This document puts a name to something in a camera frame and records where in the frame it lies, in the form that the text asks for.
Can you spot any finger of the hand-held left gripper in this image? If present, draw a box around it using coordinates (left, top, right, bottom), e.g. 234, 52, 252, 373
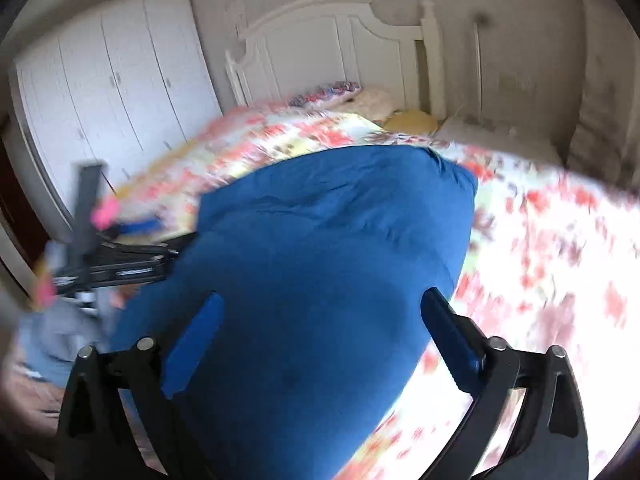
102, 231, 201, 286
116, 216, 165, 239

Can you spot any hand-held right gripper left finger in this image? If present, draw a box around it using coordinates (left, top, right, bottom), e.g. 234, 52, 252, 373
56, 290, 226, 480

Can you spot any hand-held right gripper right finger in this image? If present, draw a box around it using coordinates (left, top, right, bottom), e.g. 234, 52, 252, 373
420, 287, 591, 480

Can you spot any blue puffer jacket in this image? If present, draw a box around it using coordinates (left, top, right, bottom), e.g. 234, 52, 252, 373
110, 144, 479, 480

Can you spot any dark wooden door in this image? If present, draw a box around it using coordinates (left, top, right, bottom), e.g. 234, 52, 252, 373
0, 115, 51, 281

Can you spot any floral bedsheet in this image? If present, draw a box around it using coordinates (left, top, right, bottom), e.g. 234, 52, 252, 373
115, 100, 636, 480

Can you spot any white wardrobe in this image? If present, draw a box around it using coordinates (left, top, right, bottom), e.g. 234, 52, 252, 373
10, 0, 223, 231

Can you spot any white nightstand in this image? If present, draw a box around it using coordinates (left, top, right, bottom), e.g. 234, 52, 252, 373
435, 115, 566, 166

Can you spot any yellow pillow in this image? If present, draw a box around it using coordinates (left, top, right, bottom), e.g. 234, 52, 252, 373
382, 109, 438, 133

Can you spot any floral print pillow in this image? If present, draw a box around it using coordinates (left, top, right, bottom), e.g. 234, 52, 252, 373
287, 81, 363, 108

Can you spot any white wooden headboard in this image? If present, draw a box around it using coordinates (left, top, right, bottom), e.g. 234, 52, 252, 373
225, 0, 446, 118

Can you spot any silver pole lamp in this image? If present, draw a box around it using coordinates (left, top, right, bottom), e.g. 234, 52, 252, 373
470, 12, 493, 126

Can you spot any striped printed curtain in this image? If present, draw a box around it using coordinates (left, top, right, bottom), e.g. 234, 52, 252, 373
565, 0, 640, 191

